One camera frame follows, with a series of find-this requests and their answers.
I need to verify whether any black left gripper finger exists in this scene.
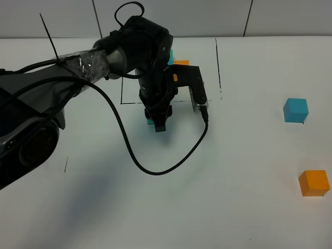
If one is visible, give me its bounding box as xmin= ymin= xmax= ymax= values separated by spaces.
xmin=144 ymin=109 xmax=150 ymax=119
xmin=153 ymin=114 xmax=167 ymax=132

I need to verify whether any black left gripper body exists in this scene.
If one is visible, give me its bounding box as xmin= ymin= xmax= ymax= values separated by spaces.
xmin=139 ymin=65 xmax=178 ymax=122

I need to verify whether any blue block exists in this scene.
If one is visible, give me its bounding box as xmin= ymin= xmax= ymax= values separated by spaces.
xmin=283 ymin=98 xmax=309 ymax=123

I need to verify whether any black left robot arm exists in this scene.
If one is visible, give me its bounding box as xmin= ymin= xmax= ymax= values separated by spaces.
xmin=1 ymin=16 xmax=173 ymax=187

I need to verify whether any green template block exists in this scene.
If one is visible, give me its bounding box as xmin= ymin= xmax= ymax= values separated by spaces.
xmin=168 ymin=49 xmax=174 ymax=65

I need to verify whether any orange template block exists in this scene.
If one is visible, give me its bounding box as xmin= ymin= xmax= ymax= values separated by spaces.
xmin=173 ymin=60 xmax=190 ymax=65

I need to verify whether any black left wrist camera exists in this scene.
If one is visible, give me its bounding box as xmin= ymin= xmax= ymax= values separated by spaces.
xmin=166 ymin=64 xmax=208 ymax=116

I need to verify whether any black left camera cable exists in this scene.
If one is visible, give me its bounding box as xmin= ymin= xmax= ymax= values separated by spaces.
xmin=18 ymin=61 xmax=210 ymax=176

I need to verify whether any black cable tie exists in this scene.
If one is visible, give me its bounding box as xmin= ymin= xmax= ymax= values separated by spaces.
xmin=39 ymin=13 xmax=59 ymax=62

